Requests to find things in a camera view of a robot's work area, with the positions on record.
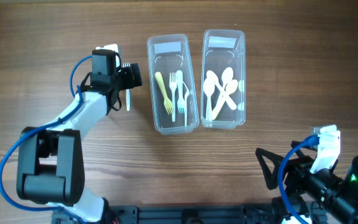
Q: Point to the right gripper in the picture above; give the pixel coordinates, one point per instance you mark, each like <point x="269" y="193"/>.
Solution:
<point x="289" y="168"/>

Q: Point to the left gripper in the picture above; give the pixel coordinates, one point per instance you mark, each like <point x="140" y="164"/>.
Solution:
<point x="130" y="76"/>

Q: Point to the yellow plastic spoon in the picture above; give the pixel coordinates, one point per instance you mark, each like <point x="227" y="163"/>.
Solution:
<point x="230" y="88"/>

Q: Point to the white spoon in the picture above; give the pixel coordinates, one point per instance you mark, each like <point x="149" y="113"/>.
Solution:
<point x="208" y="88"/>
<point x="230" y="102"/>

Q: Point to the white spoon angled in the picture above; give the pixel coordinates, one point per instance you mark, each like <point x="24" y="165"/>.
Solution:
<point x="226" y="77"/>

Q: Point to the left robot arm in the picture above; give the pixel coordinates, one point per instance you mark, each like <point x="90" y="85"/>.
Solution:
<point x="50" y="169"/>

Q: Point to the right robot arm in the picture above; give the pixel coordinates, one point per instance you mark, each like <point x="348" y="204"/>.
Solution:
<point x="303" y="208"/>

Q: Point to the left clear plastic container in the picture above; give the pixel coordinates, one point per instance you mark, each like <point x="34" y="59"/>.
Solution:
<point x="167" y="54"/>

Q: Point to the clear plastic container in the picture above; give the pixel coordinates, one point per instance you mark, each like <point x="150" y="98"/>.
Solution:
<point x="224" y="48"/>
<point x="167" y="54"/>

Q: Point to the right clear plastic container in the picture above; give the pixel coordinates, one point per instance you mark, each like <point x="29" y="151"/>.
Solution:
<point x="224" y="48"/>

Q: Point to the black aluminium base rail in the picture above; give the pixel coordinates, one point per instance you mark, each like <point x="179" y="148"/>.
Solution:
<point x="246" y="214"/>

